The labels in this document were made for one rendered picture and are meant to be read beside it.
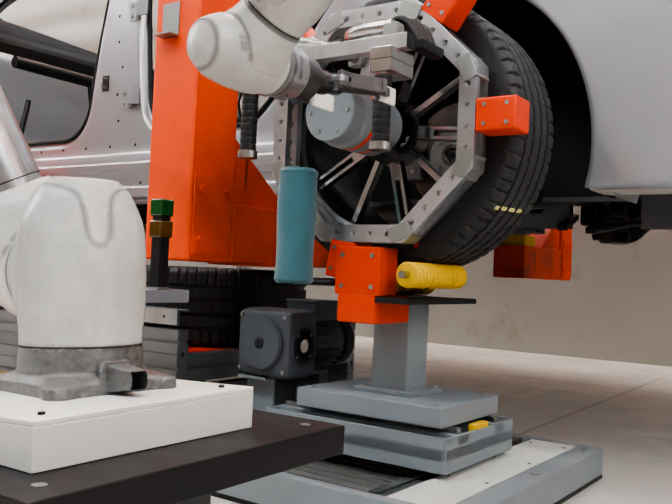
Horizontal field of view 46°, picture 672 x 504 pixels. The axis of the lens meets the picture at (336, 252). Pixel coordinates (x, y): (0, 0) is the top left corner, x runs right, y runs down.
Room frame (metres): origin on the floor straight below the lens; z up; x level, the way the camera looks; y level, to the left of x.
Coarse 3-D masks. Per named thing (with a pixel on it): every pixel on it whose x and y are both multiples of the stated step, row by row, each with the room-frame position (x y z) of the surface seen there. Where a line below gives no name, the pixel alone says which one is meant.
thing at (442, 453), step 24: (288, 408) 1.99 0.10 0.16; (312, 408) 1.97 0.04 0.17; (360, 432) 1.80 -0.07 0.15; (384, 432) 1.77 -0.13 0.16; (408, 432) 1.74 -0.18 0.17; (432, 432) 1.76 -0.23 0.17; (456, 432) 1.74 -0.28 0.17; (480, 432) 1.82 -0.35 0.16; (504, 432) 1.93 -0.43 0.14; (360, 456) 1.80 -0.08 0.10; (384, 456) 1.77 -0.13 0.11; (408, 456) 1.73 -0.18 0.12; (432, 456) 1.70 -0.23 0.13; (456, 456) 1.72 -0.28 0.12; (480, 456) 1.82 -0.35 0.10
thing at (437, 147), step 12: (444, 108) 2.28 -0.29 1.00; (456, 108) 2.25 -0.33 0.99; (432, 120) 2.30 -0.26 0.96; (444, 120) 2.27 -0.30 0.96; (456, 120) 2.25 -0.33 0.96; (444, 132) 2.23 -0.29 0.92; (432, 144) 2.30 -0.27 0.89; (444, 144) 2.22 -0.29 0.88; (432, 156) 2.24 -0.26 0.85; (444, 168) 2.22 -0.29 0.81; (432, 180) 2.29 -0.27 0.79; (420, 192) 2.31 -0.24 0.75
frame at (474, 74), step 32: (416, 0) 1.73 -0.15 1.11; (320, 32) 1.87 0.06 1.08; (448, 32) 1.68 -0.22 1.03; (320, 64) 1.92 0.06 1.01; (480, 64) 1.65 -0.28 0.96; (480, 96) 1.68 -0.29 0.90; (288, 128) 1.93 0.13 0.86; (288, 160) 1.94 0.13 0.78; (480, 160) 1.67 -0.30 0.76; (448, 192) 1.67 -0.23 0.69; (320, 224) 1.86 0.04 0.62; (352, 224) 1.81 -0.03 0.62; (416, 224) 1.71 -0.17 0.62
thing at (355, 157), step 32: (416, 64) 1.85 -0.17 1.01; (416, 128) 1.84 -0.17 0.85; (448, 128) 1.79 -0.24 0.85; (320, 160) 2.04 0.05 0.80; (352, 160) 1.96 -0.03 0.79; (384, 160) 1.89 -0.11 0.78; (416, 160) 1.84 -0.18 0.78; (320, 192) 1.98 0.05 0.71; (352, 192) 2.12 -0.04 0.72; (384, 224) 2.08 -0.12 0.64
